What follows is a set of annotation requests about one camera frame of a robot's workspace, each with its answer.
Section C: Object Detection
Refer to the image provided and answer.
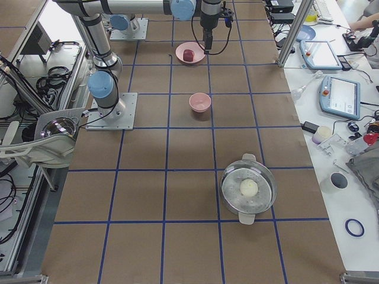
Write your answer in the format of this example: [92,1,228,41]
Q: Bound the blue rubber ring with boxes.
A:
[345,218,365,238]

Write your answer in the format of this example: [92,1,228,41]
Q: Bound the steel steamer pot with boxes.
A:
[220,153,278,225]

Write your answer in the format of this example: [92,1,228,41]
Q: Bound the blue teach pendant near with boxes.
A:
[319,76,361,120]

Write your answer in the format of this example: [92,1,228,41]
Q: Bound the blue plate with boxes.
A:
[296,25,316,42]

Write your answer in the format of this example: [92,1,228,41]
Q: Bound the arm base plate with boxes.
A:
[85,92,137,131]
[110,15,149,41]

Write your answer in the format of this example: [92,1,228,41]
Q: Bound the black power adapter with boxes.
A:
[301,121,319,134]

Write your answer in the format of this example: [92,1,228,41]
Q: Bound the blue teach pendant far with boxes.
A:
[299,40,342,70]

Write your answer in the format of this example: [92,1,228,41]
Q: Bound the blue teach pendant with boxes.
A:
[299,40,342,70]
[319,76,361,120]

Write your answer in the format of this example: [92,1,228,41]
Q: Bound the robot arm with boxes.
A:
[110,14,140,34]
[55,1,234,76]

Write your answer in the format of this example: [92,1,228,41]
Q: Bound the white cup dark inside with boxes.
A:
[320,172,349,193]

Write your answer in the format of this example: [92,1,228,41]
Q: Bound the aluminium frame post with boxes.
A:
[277,0,313,67]

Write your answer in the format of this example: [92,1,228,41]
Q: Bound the white bun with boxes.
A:
[239,179,258,198]

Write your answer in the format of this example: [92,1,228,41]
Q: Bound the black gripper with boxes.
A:
[200,0,234,54]

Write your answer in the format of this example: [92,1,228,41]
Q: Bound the red apple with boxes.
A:
[182,49,195,62]

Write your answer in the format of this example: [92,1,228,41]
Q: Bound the pink bowl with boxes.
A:
[189,92,211,113]

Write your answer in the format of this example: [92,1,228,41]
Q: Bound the pink plate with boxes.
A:
[175,41,205,64]

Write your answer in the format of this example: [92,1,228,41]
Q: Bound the glass pot lid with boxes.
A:
[40,117,76,138]

